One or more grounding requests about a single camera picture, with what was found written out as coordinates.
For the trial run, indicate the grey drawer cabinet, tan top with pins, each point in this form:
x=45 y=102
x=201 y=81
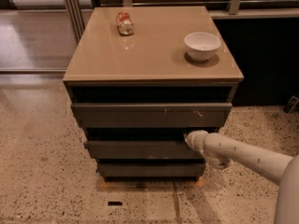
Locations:
x=151 y=66

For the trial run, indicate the dark floor outlet box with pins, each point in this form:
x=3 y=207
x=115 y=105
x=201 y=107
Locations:
x=291 y=105

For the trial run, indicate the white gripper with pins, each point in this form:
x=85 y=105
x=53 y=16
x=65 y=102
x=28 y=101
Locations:
x=195 y=139

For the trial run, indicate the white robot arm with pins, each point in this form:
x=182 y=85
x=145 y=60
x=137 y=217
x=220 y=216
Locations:
x=218 y=150

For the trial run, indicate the clear bottle, red label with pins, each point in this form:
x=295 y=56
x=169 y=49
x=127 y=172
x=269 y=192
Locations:
x=124 y=24

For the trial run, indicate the grey drawer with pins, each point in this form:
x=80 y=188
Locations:
x=134 y=170
x=141 y=150
x=188 y=115

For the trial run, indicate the white ceramic bowl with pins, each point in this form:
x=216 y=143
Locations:
x=201 y=46

